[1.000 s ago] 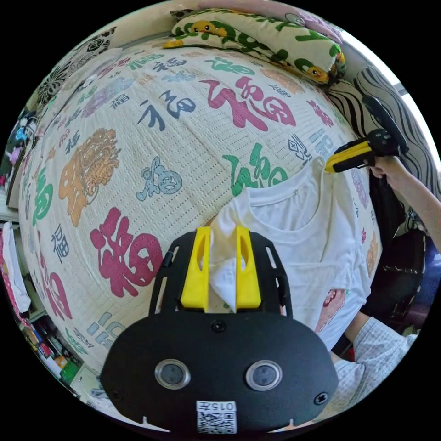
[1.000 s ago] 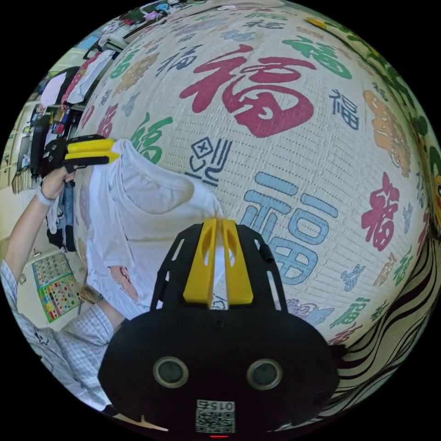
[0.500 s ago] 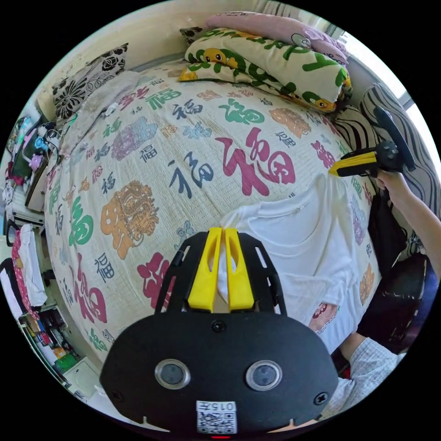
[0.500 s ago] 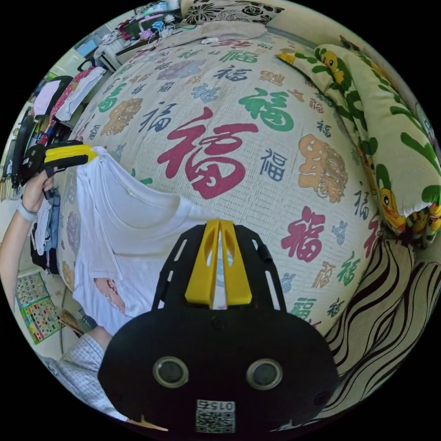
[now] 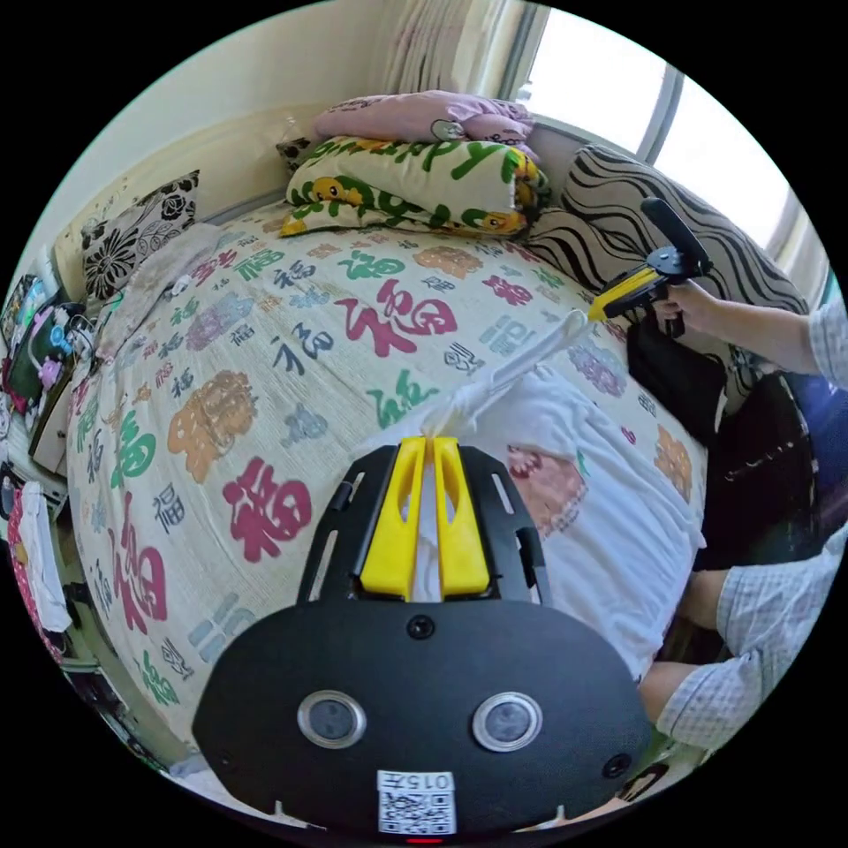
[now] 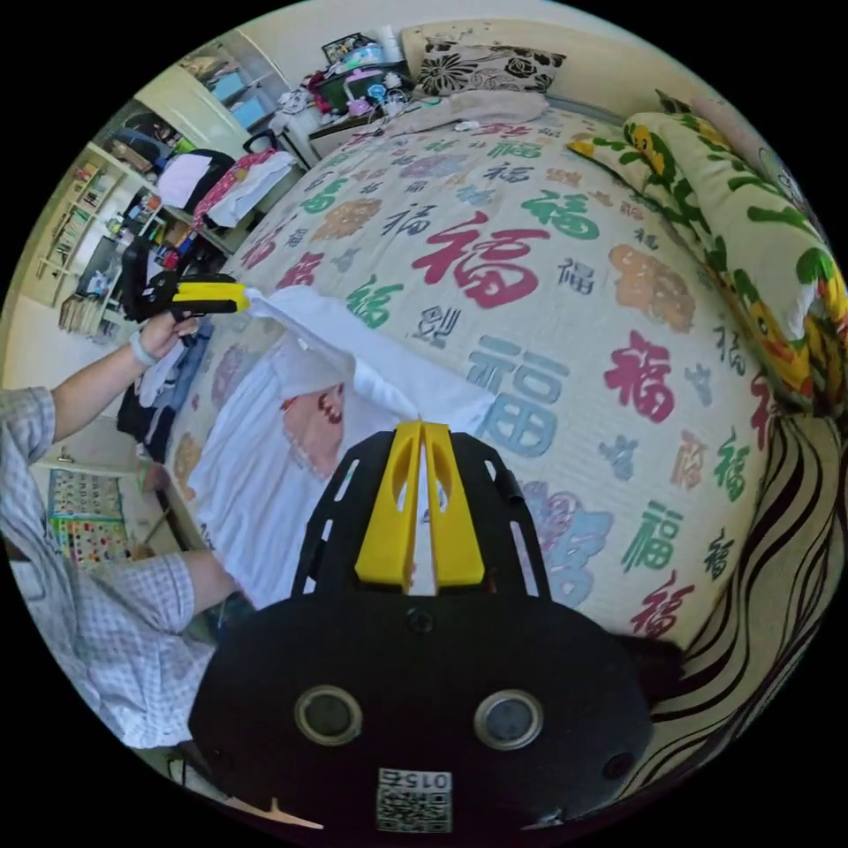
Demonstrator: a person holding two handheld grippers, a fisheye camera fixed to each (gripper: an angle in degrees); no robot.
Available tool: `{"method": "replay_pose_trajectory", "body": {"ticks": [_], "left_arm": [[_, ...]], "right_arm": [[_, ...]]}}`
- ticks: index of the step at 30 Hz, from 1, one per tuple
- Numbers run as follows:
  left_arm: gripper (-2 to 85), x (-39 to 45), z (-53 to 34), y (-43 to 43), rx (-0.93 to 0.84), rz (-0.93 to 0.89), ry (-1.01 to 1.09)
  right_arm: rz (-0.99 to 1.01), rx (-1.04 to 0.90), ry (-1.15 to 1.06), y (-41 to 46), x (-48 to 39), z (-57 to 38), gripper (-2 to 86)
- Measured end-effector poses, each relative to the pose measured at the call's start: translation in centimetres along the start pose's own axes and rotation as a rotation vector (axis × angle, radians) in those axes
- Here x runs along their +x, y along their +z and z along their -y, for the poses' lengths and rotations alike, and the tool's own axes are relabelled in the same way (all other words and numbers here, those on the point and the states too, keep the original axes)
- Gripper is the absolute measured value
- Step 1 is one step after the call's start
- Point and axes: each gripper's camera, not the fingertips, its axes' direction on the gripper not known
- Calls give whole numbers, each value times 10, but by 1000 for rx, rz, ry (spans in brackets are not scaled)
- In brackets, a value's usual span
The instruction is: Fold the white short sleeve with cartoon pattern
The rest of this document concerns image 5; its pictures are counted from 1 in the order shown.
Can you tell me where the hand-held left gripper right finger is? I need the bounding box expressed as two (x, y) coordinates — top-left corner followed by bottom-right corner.
(433, 436), (492, 596)

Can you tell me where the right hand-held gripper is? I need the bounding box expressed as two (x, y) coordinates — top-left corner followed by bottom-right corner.
(587, 245), (715, 340)

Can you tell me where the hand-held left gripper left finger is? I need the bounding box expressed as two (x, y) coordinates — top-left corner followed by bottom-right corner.
(360, 436), (426, 595)

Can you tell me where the white cartoon print t-shirt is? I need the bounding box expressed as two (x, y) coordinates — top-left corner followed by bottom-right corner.
(349, 309), (708, 685)

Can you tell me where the person's left forearm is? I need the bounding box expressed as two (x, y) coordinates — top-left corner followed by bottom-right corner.
(638, 661), (695, 728)

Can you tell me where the person's right forearm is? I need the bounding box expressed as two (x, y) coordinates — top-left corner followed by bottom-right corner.
(708, 294), (824, 377)

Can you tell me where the person's right hand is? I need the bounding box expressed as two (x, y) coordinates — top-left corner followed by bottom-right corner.
(659, 280), (724, 337)

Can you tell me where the zebra striped cushion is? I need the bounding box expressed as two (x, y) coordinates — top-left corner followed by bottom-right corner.
(526, 145), (811, 321)

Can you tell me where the black garment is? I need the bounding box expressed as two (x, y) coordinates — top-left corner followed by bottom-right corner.
(625, 316), (729, 446)

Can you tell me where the bed with printed sheet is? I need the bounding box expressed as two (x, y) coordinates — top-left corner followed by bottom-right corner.
(56, 198), (711, 753)

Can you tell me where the window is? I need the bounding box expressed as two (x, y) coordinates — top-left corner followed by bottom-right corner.
(523, 4), (804, 256)

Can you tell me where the folded duck print quilt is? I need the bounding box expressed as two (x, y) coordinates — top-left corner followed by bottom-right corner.
(279, 134), (552, 241)

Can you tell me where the folded pink quilt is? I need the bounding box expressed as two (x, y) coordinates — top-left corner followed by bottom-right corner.
(311, 90), (539, 157)

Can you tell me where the curtain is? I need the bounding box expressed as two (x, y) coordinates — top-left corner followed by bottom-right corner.
(382, 0), (534, 102)

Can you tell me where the person's body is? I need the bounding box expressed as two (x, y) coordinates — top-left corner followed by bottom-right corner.
(655, 298), (848, 753)

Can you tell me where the beige cloth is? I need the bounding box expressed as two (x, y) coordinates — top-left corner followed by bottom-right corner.
(95, 223), (230, 362)

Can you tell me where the small black patterned cushion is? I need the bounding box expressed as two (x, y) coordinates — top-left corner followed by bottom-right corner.
(275, 137), (314, 178)

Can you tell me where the red dotted cloth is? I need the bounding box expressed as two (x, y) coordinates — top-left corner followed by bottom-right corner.
(4, 479), (75, 665)

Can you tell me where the black white floral cushion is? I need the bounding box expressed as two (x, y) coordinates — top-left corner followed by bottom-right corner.
(80, 170), (201, 301)

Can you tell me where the cluttered bedside shelf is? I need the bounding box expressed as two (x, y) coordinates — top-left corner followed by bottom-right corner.
(0, 269), (92, 480)

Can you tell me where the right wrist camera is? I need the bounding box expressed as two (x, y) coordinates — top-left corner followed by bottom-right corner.
(640, 196), (711, 268)

